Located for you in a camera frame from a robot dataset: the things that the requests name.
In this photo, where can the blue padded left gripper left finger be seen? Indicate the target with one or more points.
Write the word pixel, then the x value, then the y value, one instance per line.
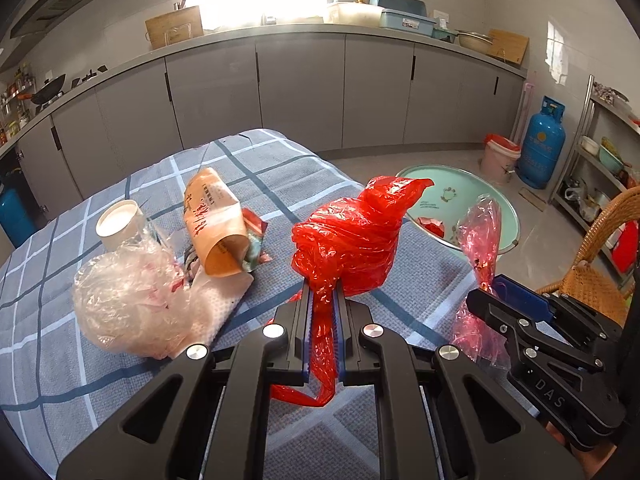
pixel 302 330

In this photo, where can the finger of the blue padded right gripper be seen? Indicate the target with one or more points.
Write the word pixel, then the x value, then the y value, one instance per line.
pixel 521 299

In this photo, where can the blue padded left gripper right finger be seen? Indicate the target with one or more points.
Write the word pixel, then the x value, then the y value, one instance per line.
pixel 339 332

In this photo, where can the red plastic bag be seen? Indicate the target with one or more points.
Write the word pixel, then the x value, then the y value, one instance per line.
pixel 349 243

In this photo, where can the pink translucent plastic bag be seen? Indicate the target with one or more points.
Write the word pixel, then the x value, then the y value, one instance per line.
pixel 478 235

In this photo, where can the white paper cup blue band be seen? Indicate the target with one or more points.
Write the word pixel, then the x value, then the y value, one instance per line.
pixel 120 222

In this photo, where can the grey kitchen base cabinets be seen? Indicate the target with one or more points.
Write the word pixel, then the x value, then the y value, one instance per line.
pixel 331 89

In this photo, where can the mint green enamel basin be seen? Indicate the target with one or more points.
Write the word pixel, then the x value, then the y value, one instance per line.
pixel 448 200

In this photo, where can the pink bucket with red liner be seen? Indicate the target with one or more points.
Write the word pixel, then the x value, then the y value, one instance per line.
pixel 499 159

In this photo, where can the blue gas cylinder by shelf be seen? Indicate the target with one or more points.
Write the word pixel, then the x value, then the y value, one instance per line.
pixel 542 146

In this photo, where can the metal storage shelf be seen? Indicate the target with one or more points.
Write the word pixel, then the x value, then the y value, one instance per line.
pixel 603 159

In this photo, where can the orange paper snack pouch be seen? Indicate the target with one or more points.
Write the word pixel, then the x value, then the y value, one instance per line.
pixel 215 223

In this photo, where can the clear pinkish plastic bag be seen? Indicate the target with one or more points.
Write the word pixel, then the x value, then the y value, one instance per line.
pixel 137 299

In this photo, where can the blue plaid tablecloth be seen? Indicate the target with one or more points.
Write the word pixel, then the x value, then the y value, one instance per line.
pixel 56 386

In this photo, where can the wooden cutting board right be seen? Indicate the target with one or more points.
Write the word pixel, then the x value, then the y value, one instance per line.
pixel 507 46

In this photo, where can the wooden cutting board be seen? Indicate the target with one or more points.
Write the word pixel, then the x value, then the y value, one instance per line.
pixel 176 26
pixel 507 46

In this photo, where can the white plastic tub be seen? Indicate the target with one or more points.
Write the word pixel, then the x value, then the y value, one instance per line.
pixel 354 14

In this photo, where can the blue dish drainer box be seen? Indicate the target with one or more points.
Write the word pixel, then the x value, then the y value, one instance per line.
pixel 405 15

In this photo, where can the blue gas cylinder under counter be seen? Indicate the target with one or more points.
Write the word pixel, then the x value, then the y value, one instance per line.
pixel 14 217

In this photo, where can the wooden cutting board left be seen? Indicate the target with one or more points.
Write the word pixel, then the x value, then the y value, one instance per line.
pixel 176 26

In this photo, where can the black wok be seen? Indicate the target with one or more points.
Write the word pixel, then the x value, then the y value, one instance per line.
pixel 49 91

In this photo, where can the spice rack with bottles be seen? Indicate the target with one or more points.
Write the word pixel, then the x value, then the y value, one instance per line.
pixel 16 110

